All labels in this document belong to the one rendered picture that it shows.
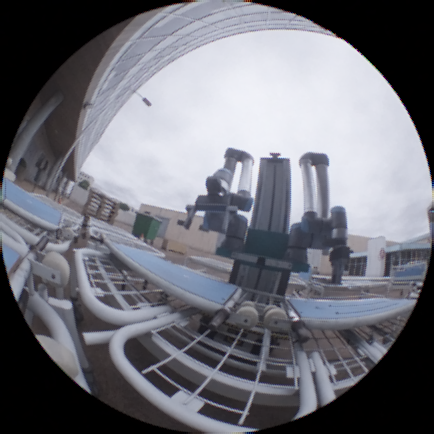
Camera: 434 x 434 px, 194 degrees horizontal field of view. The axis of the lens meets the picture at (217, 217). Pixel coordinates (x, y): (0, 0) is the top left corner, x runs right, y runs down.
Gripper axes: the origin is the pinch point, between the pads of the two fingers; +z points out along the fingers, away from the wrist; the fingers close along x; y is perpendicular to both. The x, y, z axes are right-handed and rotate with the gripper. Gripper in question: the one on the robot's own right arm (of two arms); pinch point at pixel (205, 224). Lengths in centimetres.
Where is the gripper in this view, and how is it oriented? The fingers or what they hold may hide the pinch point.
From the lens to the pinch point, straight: 43.6
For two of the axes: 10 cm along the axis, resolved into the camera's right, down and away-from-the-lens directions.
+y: 1.6, 6.7, 7.3
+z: -2.3, 7.4, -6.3
